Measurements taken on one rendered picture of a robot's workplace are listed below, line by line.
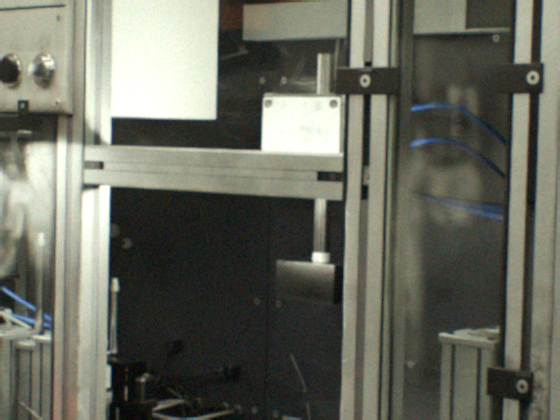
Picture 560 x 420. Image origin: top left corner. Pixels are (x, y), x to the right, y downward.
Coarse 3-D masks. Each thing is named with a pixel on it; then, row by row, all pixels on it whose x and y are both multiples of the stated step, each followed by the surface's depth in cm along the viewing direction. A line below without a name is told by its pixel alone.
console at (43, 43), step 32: (0, 0) 152; (32, 0) 148; (64, 0) 145; (0, 32) 152; (32, 32) 149; (64, 32) 145; (0, 64) 151; (32, 64) 145; (64, 64) 145; (0, 96) 152; (32, 96) 149; (64, 96) 145
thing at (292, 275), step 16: (320, 208) 149; (320, 224) 150; (320, 240) 150; (320, 256) 150; (288, 272) 150; (304, 272) 148; (320, 272) 147; (336, 272) 146; (288, 288) 150; (304, 288) 148; (320, 288) 147; (336, 288) 146; (336, 304) 147
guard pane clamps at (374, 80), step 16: (512, 64) 110; (528, 64) 110; (336, 80) 122; (352, 80) 121; (368, 80) 120; (384, 80) 119; (496, 80) 112; (512, 80) 110; (528, 80) 109; (496, 368) 112; (496, 384) 112; (512, 384) 111; (528, 384) 110; (528, 400) 110
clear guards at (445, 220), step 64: (128, 0) 140; (192, 0) 134; (256, 0) 129; (320, 0) 124; (448, 0) 115; (512, 0) 111; (128, 64) 140; (192, 64) 134; (256, 64) 129; (320, 64) 124; (448, 64) 115; (128, 128) 140; (192, 128) 135; (256, 128) 129; (320, 128) 124; (448, 128) 115; (0, 192) 154; (256, 192) 129; (320, 192) 124; (384, 192) 119; (448, 192) 115; (0, 256) 155; (384, 256) 120; (448, 256) 115; (0, 320) 155; (384, 320) 120; (448, 320) 115; (0, 384) 155; (384, 384) 120; (448, 384) 116
